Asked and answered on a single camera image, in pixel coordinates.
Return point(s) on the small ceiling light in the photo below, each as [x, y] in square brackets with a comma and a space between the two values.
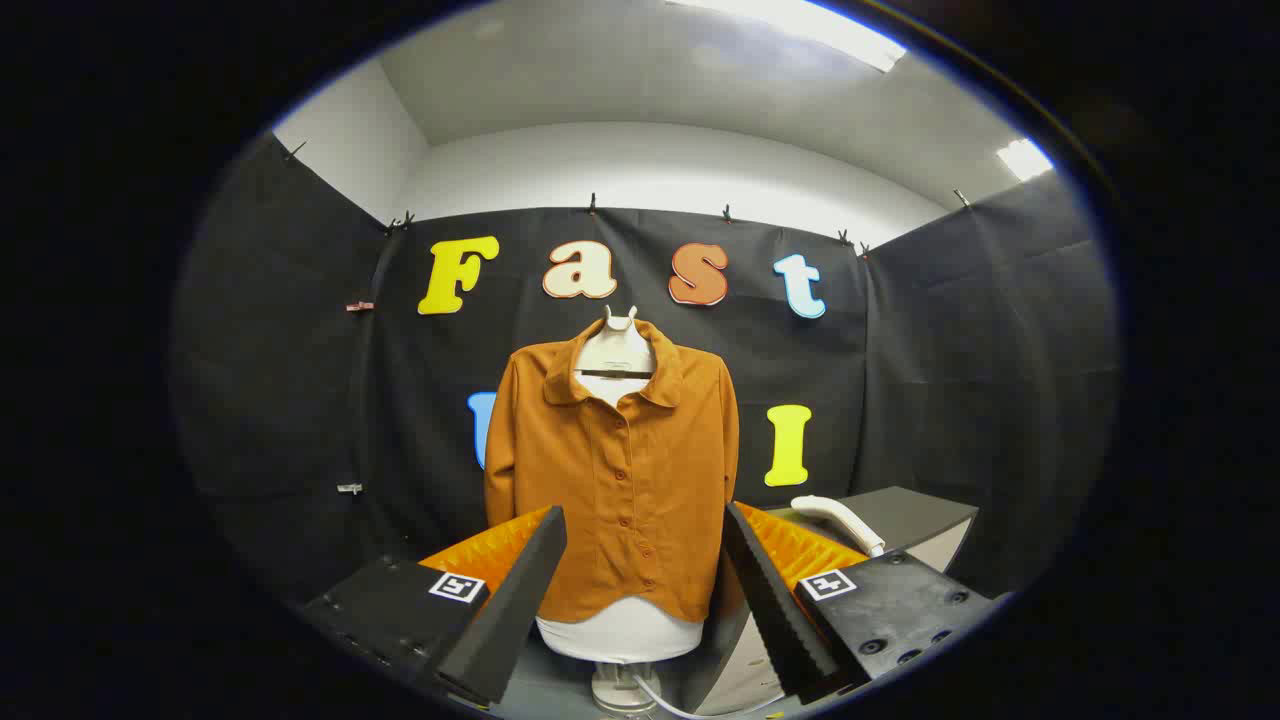
[1024, 159]

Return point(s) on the row of black cloth clips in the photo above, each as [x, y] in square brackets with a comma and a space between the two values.
[592, 204]

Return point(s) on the long ceiling light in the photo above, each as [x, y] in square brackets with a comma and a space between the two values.
[800, 25]

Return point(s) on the orange button-up shirt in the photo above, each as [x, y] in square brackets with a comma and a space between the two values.
[620, 480]

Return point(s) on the black backdrop cloth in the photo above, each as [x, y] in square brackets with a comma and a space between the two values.
[300, 350]

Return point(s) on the grey topped white cabinet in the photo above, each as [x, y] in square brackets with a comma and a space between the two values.
[910, 515]

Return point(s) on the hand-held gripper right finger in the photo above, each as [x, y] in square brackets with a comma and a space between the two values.
[775, 610]

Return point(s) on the white garment steamer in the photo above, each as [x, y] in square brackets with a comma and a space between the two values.
[835, 515]

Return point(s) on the white mannequin torso stand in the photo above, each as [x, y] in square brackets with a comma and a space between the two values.
[615, 350]

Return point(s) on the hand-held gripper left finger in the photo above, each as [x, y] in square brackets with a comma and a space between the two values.
[520, 600]

